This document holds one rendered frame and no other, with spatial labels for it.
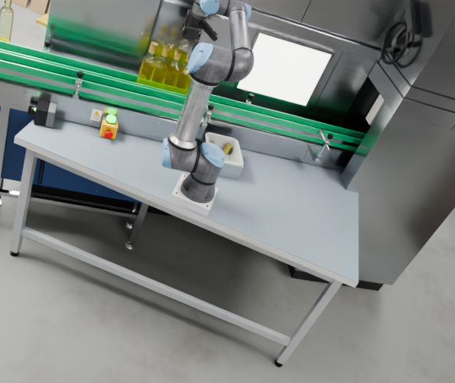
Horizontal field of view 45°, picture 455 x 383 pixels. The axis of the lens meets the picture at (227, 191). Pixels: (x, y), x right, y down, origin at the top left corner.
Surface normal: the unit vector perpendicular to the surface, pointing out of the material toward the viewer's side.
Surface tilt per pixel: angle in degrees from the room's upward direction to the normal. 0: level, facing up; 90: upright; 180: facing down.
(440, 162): 90
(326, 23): 90
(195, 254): 0
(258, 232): 0
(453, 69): 90
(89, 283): 0
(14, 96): 90
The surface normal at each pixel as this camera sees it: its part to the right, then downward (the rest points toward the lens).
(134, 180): 0.34, -0.74
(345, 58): 0.13, 0.65
